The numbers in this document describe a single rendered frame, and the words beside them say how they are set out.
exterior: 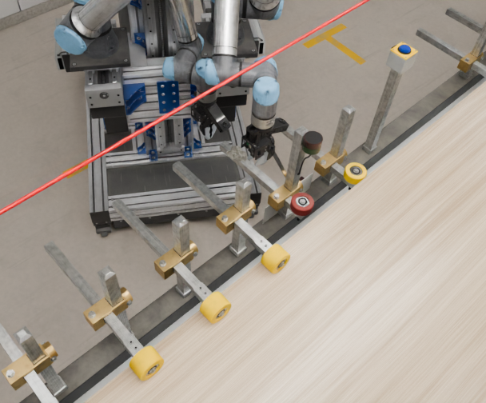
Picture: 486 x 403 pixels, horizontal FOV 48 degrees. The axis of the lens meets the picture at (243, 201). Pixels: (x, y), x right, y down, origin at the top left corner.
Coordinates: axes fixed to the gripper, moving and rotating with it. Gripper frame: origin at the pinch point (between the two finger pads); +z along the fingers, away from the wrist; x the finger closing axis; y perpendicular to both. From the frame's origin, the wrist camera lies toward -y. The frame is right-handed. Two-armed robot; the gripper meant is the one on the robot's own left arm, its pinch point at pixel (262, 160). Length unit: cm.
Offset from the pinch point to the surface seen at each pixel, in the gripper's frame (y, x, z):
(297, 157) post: -6.9, 9.3, -5.1
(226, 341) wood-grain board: 48, 38, 10
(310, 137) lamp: -8.1, 11.7, -16.0
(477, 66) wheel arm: -128, 11, 19
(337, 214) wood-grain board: -10.3, 28.2, 10.6
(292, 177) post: -6.8, 9.1, 5.7
